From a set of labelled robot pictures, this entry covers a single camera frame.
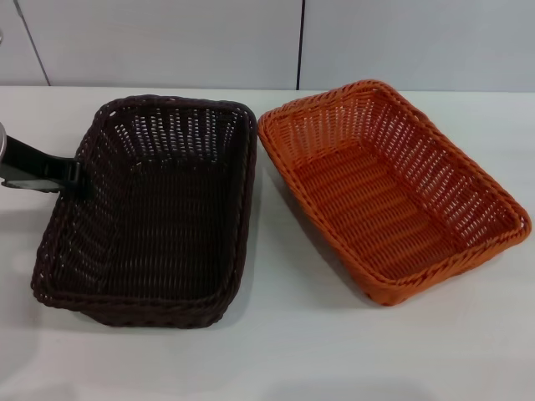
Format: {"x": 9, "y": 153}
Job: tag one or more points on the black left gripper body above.
{"x": 37, "y": 167}

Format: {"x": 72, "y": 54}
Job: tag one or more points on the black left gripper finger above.
{"x": 82, "y": 179}

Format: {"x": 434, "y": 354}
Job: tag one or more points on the dark brown wicker basket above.
{"x": 167, "y": 234}

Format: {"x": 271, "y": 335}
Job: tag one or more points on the orange wicker basket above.
{"x": 376, "y": 209}

